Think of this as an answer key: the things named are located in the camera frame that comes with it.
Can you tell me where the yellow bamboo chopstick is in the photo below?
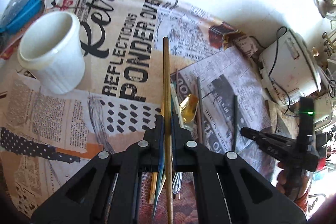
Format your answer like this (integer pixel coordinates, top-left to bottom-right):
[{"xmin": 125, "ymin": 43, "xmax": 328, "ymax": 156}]
[{"xmin": 149, "ymin": 172, "xmax": 158, "ymax": 205}]

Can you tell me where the blue green patterned chopstick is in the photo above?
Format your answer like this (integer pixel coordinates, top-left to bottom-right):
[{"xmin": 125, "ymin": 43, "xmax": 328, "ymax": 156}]
[{"xmin": 151, "ymin": 134, "xmax": 165, "ymax": 218}]

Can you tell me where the dark green chopstick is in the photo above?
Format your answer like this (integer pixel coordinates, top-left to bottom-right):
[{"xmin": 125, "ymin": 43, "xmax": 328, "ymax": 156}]
[{"xmin": 232, "ymin": 95, "xmax": 238, "ymax": 152}]

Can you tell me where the gold metal spoon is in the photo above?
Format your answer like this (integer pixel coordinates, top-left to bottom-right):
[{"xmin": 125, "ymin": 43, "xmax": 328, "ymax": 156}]
[{"xmin": 179, "ymin": 94, "xmax": 199, "ymax": 127}]

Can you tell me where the grey metal chopstick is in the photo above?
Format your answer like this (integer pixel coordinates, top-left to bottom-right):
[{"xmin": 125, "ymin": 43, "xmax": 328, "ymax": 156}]
[{"xmin": 196, "ymin": 77, "xmax": 205, "ymax": 144}]

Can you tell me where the brown wooden chopstick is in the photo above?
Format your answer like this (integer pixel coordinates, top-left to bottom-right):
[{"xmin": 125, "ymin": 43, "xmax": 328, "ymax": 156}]
[{"xmin": 163, "ymin": 37, "xmax": 173, "ymax": 224}]

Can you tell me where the right hand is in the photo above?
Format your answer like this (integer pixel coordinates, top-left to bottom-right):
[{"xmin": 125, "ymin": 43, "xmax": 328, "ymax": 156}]
[{"xmin": 276, "ymin": 162, "xmax": 313, "ymax": 213}]

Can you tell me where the newspaper print table cloth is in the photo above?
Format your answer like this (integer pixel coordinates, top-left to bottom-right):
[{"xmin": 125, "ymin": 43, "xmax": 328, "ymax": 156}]
[{"xmin": 1, "ymin": 0, "xmax": 270, "ymax": 221}]

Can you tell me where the white plastic cup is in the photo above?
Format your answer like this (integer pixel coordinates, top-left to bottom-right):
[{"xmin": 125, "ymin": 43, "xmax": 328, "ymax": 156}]
[{"xmin": 18, "ymin": 11, "xmax": 85, "ymax": 94}]

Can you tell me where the blue scrub brush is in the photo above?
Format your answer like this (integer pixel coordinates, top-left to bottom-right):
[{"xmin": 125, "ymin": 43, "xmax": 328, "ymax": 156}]
[{"xmin": 1, "ymin": 0, "xmax": 42, "ymax": 35}]

